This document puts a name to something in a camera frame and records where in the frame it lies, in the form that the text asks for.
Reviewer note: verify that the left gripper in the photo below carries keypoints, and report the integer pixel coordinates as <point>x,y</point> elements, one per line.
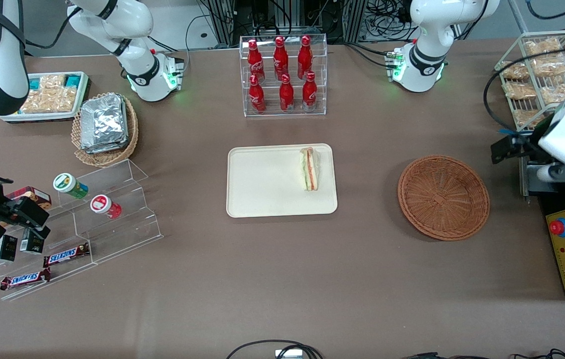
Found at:
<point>527,146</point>

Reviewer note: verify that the triangular sandwich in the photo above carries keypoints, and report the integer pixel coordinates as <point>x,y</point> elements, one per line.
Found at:
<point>310,168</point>

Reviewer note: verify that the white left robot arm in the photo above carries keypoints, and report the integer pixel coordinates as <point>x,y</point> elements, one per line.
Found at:
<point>432,30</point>

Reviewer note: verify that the round brown wicker basket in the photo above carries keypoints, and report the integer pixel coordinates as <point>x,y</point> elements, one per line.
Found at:
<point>442,199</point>

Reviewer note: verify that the light oval wicker basket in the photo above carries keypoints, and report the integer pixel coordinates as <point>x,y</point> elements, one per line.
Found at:
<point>105,158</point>

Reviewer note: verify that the white rectangular snack tray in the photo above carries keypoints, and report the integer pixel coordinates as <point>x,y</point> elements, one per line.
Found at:
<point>38,117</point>

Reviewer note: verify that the beige plastic tray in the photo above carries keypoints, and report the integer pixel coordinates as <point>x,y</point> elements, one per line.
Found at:
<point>267,180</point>

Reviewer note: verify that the small black box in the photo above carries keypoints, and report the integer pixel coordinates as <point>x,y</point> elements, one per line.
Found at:
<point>5,248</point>
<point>32,243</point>

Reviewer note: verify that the red brown carton box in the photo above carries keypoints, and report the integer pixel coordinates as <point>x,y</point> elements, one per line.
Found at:
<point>36,195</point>

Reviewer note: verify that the brown snickers bar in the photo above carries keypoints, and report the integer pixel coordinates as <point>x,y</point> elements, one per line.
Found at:
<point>66,255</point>
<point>24,279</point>

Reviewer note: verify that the green lidded snack cup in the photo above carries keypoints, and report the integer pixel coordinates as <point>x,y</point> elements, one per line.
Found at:
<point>68,184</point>

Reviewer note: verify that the red lidded snack cup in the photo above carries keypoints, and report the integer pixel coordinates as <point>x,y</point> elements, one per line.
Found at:
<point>103,205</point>

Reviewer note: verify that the clear acrylic stepped display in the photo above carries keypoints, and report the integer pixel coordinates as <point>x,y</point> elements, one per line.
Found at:
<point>123,224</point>

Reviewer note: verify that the clear fried snack bags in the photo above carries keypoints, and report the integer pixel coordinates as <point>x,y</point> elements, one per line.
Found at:
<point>51,97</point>

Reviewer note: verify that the silver foil packet stack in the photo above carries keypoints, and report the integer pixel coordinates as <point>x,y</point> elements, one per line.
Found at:
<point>104,122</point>

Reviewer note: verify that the teal snack packet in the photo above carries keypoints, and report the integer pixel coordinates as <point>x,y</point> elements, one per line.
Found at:
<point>35,83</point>
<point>73,80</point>

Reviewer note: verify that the red cola bottle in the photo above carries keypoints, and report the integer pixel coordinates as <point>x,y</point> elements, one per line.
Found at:
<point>256,95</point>
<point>309,92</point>
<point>305,57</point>
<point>286,94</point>
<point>280,59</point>
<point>256,62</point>

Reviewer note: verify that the clear acrylic bottle rack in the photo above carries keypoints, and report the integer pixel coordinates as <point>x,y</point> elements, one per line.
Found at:
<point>270,112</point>

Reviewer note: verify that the white power adapter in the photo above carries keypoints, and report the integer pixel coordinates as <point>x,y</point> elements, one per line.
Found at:
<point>288,354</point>

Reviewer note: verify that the black machine frame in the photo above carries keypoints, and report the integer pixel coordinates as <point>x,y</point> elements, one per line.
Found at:
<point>554,199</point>

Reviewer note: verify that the aluminium frame rack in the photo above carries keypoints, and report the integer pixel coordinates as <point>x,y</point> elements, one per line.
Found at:
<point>225,20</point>

